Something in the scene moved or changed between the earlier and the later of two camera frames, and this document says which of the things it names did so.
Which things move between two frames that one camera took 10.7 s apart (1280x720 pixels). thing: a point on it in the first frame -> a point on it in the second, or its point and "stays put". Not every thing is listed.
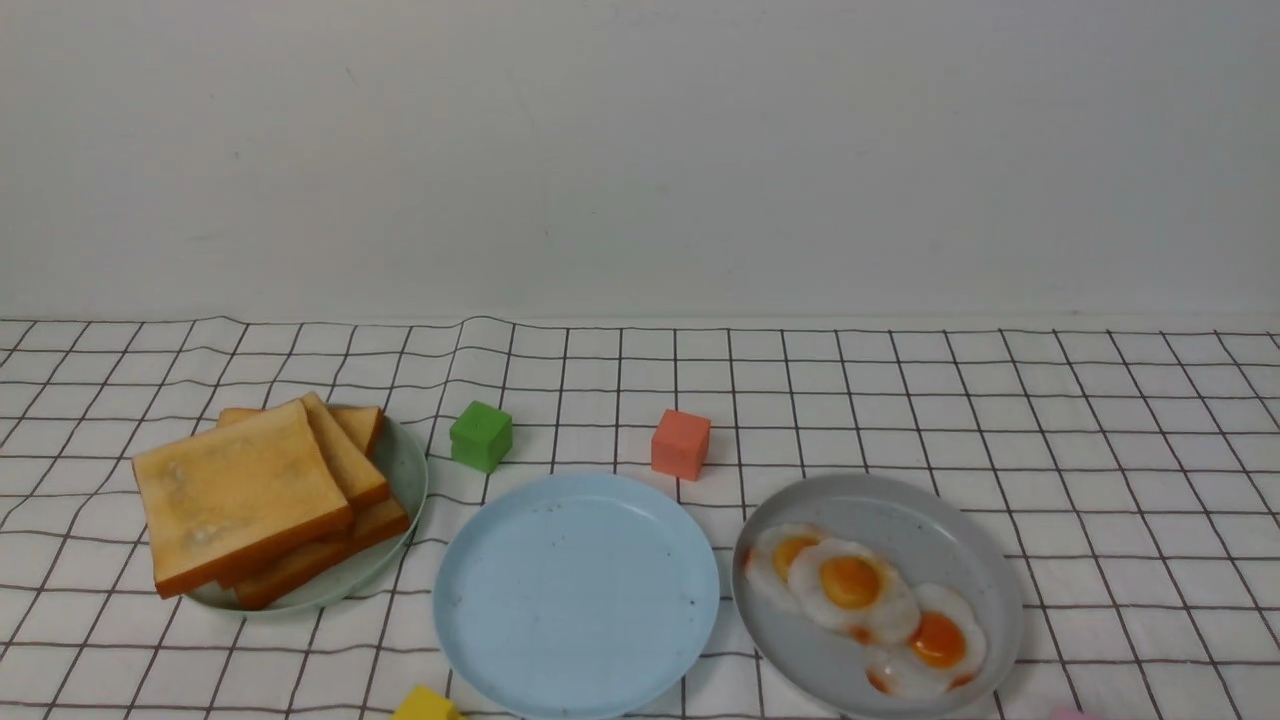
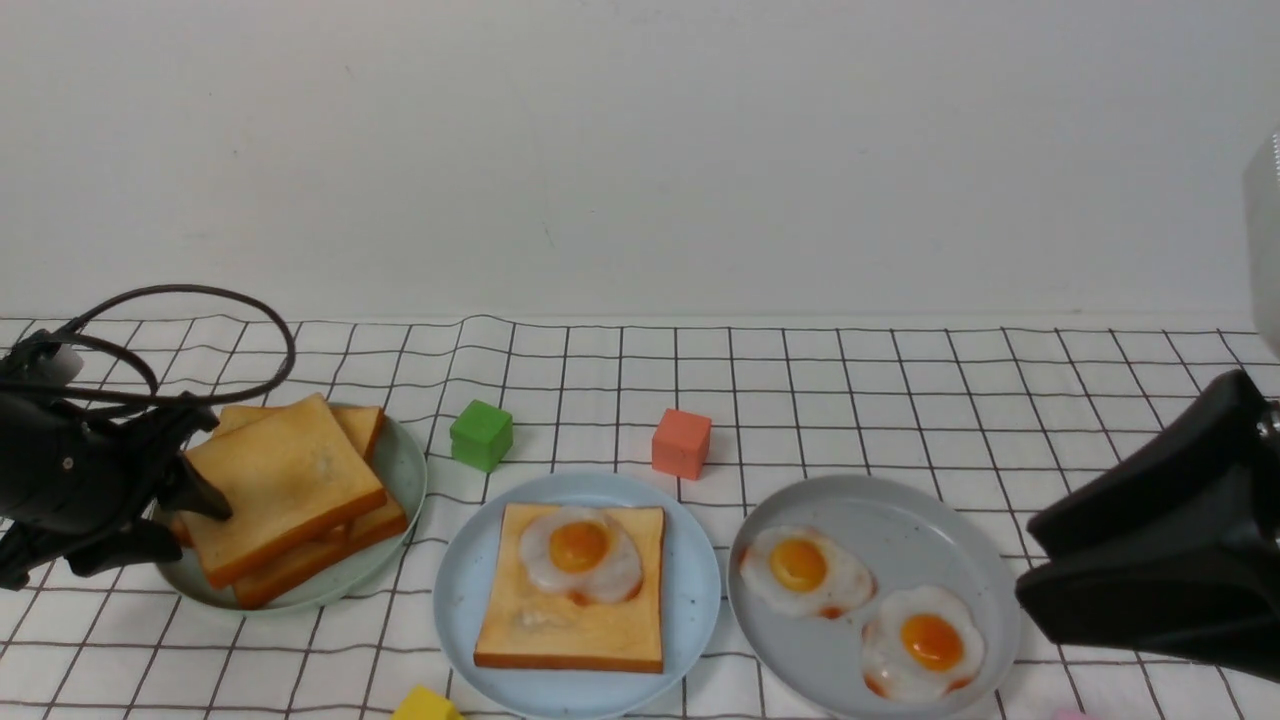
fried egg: x=768 y=560 stays put
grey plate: x=923 y=538 stays put
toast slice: x=236 y=493 -> x=525 y=623
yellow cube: x=424 y=704 stays put
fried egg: x=847 y=584 -> x=582 y=551
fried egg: x=942 y=653 stays put
